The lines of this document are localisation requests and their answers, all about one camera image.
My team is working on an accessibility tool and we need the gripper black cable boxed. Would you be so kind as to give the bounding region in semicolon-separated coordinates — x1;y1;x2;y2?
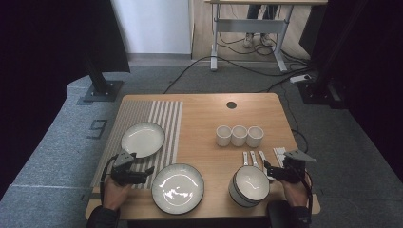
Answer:
297;170;315;219
99;155;120;203

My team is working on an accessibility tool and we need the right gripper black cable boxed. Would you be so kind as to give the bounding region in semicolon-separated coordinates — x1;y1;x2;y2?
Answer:
297;170;315;219

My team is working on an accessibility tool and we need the white power strip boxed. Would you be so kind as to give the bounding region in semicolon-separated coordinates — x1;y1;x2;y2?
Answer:
289;73;313;84

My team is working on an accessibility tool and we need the white-framed background desk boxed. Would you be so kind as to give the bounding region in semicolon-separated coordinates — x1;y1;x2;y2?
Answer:
203;0;329;73

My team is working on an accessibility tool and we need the black metal stand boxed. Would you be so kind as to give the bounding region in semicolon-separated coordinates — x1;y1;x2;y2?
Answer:
75;58;125;105
296;0;370;110

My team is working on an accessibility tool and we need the person's right hand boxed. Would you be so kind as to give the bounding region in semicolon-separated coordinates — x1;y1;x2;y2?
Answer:
281;179;310;208

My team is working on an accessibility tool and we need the white plate black rim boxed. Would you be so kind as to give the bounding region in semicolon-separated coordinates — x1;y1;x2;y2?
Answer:
151;188;205;216
151;162;205;215
120;122;166;160

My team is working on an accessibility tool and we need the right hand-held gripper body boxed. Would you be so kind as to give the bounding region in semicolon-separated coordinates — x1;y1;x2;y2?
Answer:
281;149;317;184

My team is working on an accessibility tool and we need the tangle of black cables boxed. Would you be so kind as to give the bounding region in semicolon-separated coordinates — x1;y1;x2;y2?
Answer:
218;31;313;77

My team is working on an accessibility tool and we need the black curtain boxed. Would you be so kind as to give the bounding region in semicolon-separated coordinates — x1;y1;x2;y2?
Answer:
298;0;403;183
0;0;131;200

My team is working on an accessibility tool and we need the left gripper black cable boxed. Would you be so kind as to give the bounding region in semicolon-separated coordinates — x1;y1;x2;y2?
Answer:
99;155;120;203

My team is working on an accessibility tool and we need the person's left hand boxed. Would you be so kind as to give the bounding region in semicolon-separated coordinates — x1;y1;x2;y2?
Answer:
103;177;132;211

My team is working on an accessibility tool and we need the white ribbed cup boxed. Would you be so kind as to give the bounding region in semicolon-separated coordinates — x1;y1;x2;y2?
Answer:
246;125;265;149
230;124;249;147
216;124;233;147

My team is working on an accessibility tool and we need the striped woven placemat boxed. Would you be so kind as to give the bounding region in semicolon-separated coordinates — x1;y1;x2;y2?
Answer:
89;100;184;190

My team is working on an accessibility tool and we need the long black floor cable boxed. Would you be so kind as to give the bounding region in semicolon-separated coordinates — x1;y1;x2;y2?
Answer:
163;55;315;95

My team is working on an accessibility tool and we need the black cable beside table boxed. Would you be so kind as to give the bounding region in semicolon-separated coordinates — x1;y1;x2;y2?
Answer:
278;83;309;157

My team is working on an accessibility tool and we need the black padded object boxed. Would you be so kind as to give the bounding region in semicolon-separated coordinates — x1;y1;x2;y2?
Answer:
266;199;294;228

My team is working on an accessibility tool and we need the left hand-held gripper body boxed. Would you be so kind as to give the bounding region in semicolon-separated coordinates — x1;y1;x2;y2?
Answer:
109;149;142;187

